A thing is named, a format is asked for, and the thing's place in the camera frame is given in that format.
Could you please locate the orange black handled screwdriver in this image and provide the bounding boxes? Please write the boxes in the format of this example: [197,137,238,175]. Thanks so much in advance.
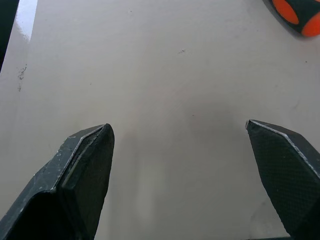
[262,0,320,38]

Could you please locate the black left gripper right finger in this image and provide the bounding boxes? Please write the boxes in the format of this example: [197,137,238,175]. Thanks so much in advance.
[245,119,320,238]

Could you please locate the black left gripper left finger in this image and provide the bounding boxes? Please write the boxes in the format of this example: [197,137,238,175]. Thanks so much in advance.
[0,123,115,240]

